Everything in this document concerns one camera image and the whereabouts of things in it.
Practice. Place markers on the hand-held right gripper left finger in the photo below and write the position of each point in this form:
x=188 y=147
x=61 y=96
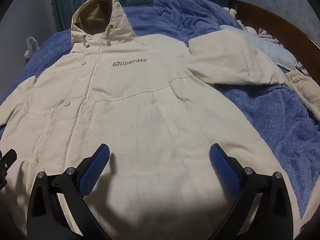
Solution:
x=96 y=170

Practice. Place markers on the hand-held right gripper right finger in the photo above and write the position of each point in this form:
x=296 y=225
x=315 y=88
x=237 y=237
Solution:
x=223 y=170

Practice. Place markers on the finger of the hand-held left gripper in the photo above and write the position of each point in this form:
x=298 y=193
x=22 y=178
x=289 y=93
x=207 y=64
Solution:
x=7 y=161

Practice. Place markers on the cream hooded jacket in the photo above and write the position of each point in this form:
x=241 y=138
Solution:
x=140 y=110

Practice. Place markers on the blue fleece blanket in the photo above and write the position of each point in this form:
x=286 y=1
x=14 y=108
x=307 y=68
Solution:
x=262 y=110

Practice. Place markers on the cream textured blanket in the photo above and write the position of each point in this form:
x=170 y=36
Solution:
x=307 y=92

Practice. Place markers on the small white fan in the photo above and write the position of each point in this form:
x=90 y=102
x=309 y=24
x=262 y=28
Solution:
x=32 y=46

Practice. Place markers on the light blue pillow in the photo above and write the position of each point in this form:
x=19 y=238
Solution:
x=270 y=47

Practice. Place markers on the striped cloth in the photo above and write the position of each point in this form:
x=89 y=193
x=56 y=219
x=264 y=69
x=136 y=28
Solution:
x=271 y=38

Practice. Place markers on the white plush toy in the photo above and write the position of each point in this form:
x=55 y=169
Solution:
x=232 y=11

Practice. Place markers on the teal curtain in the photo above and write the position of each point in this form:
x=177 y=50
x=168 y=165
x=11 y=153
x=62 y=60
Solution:
x=65 y=2

